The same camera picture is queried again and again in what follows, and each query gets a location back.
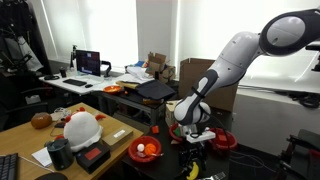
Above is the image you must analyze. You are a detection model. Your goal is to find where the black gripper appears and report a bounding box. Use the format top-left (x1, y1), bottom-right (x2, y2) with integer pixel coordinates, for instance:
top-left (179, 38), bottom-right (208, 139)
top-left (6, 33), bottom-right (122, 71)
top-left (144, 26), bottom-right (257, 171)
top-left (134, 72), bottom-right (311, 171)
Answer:
top-left (178, 142), bottom-right (209, 177)

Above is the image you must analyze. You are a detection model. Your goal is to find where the yellow banana toy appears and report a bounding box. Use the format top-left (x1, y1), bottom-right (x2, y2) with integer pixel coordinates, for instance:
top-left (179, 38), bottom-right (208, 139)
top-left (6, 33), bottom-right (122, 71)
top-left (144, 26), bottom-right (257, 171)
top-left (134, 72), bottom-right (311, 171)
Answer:
top-left (185, 161), bottom-right (201, 180)

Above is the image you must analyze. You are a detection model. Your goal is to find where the red bowl with green toy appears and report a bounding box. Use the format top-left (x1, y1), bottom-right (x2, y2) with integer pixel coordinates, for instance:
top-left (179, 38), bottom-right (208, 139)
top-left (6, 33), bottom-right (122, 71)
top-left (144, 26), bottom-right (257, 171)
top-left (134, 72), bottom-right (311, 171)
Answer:
top-left (168, 123), bottom-right (188, 143)

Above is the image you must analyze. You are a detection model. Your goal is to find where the red bowl with red block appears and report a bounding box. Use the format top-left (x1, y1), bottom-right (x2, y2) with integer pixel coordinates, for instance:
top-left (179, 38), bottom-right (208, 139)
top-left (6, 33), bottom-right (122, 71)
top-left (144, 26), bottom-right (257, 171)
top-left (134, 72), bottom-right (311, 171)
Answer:
top-left (208, 127), bottom-right (239, 152)

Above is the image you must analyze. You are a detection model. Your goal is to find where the red bowl with orange ball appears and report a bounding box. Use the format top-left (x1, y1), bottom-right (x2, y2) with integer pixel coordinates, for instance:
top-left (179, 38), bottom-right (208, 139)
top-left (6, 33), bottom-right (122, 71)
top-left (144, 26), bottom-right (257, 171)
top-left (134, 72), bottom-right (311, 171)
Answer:
top-left (127, 135), bottom-right (163, 164)

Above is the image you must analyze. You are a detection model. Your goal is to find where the orange ball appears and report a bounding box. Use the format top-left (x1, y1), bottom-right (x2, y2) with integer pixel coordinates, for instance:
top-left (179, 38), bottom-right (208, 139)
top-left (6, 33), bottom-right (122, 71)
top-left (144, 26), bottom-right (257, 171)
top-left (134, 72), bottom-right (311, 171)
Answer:
top-left (144, 143), bottom-right (157, 157)

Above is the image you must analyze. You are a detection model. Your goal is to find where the small brown cardboard box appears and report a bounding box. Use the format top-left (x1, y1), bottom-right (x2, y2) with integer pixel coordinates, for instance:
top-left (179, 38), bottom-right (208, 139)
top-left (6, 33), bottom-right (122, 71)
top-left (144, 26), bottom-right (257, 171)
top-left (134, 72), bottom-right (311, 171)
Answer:
top-left (100, 125), bottom-right (135, 151)

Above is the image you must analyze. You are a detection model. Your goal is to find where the grey metal table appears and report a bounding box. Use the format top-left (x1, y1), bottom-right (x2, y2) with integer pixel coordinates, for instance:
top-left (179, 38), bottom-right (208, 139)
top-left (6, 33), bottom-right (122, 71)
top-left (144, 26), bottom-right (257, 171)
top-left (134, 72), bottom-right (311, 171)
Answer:
top-left (91, 89), bottom-right (168, 126)

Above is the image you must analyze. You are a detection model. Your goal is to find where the large cardboard box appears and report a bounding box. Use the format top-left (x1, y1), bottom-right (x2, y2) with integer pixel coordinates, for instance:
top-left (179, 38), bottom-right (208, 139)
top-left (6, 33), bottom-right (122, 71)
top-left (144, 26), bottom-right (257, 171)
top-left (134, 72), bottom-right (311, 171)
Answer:
top-left (178, 57), bottom-right (240, 113)

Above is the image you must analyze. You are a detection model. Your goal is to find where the black box with red label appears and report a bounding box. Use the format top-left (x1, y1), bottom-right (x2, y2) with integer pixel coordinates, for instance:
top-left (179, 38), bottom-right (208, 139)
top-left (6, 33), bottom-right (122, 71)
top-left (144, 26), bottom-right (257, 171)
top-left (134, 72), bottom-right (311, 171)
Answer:
top-left (75, 141), bottom-right (112, 175)

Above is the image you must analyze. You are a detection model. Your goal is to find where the open small cardboard box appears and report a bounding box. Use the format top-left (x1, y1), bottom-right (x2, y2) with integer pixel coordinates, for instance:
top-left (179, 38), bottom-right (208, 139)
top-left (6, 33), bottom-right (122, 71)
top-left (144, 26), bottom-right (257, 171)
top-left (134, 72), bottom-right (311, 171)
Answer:
top-left (145, 51), bottom-right (177, 85)

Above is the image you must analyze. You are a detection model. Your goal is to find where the pile of white papers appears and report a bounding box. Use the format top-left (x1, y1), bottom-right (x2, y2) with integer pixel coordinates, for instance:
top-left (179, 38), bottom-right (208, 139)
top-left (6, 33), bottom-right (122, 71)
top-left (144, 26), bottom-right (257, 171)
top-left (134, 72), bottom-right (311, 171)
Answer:
top-left (124, 65), bottom-right (155, 85)

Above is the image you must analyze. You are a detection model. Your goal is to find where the white plush chicken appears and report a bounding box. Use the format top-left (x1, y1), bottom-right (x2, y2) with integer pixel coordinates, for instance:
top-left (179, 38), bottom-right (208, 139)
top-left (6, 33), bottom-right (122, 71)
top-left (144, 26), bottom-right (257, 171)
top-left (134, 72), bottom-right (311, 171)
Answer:
top-left (54, 106), bottom-right (107, 154)

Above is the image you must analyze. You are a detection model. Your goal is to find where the black cylindrical case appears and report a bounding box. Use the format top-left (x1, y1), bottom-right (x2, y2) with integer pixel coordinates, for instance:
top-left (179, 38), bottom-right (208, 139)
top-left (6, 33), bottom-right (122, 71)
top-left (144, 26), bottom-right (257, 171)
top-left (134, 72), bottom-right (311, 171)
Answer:
top-left (46, 138), bottom-right (75, 171)

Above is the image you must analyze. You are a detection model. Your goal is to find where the clear glass jar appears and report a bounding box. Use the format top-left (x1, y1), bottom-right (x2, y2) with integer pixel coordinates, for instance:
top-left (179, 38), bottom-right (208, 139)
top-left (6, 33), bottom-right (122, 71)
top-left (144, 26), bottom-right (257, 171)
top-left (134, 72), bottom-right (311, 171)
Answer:
top-left (49, 107), bottom-right (73, 123)

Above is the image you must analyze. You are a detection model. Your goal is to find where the black keyboard on white desk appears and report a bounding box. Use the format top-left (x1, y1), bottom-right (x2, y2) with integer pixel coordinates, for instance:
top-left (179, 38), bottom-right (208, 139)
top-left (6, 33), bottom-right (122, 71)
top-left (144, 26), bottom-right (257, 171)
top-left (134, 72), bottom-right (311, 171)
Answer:
top-left (62, 78), bottom-right (88, 88)

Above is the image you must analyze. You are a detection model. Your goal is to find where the black monitor with lit screen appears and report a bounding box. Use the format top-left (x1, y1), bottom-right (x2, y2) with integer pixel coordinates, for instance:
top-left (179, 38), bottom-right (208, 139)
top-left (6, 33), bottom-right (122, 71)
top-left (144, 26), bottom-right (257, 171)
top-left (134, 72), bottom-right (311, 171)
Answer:
top-left (75, 49), bottom-right (102, 77)

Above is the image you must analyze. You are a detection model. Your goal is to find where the white paper sheet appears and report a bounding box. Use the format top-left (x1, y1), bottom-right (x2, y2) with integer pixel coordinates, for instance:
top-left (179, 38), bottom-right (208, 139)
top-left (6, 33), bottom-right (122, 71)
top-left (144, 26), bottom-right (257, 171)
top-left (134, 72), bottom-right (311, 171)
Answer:
top-left (31, 146), bottom-right (53, 168)

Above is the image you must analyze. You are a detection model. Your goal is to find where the white desk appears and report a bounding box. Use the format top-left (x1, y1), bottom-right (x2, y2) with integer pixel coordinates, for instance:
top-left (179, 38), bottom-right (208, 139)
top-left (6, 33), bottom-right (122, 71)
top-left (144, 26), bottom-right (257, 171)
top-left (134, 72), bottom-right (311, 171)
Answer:
top-left (38, 71), bottom-right (128, 98)

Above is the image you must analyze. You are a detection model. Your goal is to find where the brown ball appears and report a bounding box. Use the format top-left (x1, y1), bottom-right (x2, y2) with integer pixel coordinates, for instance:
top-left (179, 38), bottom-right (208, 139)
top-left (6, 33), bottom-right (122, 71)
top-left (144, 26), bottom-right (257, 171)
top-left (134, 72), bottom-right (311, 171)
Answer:
top-left (30, 112), bottom-right (54, 130)

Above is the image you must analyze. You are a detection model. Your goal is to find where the black mug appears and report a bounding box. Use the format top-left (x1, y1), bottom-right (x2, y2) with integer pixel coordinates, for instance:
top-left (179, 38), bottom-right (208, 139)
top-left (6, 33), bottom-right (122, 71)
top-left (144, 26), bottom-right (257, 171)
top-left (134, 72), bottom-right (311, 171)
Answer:
top-left (59, 66), bottom-right (68, 79)

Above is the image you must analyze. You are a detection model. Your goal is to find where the wooden desk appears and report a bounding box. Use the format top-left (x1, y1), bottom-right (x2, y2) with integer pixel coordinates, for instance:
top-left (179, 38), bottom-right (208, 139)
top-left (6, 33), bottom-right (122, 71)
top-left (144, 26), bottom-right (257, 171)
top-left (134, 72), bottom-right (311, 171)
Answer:
top-left (0, 102), bottom-right (145, 180)

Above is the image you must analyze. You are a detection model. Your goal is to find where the black office chair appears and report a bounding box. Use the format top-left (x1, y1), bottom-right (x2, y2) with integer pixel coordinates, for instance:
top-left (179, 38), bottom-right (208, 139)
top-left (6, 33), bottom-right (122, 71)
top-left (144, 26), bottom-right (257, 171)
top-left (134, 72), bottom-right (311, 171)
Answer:
top-left (0, 69), bottom-right (50, 133)

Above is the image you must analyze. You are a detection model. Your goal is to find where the black keyboard on wooden desk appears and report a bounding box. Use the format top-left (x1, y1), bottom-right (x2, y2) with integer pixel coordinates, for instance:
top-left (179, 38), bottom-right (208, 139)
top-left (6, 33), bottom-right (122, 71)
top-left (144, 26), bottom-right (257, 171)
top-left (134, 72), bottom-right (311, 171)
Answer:
top-left (0, 152), bottom-right (20, 180)

